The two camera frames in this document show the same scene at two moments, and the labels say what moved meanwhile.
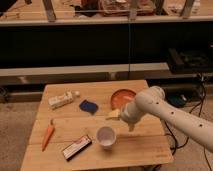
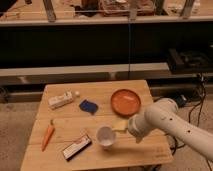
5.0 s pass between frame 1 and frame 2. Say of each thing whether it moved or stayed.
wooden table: stayed
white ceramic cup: stayed
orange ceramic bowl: stayed
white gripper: moved
